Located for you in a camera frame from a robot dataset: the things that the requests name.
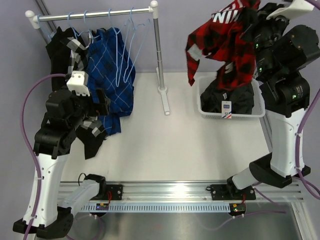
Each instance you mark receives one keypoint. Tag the metal clothes rack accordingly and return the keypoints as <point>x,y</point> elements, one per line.
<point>152,9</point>

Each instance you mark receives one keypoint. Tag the right aluminium frame post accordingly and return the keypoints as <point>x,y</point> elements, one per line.
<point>277,53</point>

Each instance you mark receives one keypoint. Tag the aluminium mounting rail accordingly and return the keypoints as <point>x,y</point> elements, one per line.
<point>196,191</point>

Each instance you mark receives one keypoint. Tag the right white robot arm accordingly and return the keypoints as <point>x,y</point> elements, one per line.
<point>288,106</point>

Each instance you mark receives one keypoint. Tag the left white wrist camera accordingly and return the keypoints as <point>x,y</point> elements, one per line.
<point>78,82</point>

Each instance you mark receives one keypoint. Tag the white slotted cable duct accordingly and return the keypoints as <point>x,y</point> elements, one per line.
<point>184,207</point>

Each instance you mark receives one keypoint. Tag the dark pinstriped shirt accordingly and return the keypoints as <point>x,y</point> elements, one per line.
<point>241,98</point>

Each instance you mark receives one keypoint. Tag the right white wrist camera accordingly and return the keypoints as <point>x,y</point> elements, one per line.
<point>295,9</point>

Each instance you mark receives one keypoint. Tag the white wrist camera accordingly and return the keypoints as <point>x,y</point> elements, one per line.
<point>295,9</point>
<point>78,82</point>

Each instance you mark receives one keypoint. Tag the left aluminium frame post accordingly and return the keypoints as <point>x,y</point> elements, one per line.
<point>43,10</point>

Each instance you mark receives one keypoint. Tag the red black plaid shirt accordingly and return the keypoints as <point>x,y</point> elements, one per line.
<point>222,39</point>

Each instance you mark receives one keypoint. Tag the blue hanger of red shirt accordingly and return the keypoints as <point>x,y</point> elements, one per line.
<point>118,56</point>

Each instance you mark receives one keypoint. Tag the blue plaid shirt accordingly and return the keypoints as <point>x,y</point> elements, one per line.
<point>101,70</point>

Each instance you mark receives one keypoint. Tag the light blue wire hanger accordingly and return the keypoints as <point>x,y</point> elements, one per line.
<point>138,38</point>

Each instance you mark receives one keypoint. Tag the aluminium frame post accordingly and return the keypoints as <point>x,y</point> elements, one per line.
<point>43,10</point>
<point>277,53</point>

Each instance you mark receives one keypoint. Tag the white plastic basket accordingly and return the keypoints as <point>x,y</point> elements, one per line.
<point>258,110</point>

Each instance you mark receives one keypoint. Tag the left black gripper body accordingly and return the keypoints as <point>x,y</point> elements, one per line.
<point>99,108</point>

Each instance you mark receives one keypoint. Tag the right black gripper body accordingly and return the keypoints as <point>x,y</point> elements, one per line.
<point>264,33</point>

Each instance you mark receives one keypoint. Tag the blue hanger of black shirt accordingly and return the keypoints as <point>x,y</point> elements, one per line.
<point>44,29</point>

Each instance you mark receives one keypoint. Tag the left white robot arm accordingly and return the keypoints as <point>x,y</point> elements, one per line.
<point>45,216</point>

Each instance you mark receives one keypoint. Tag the grey white plaid shirt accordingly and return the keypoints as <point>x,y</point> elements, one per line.
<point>86,109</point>

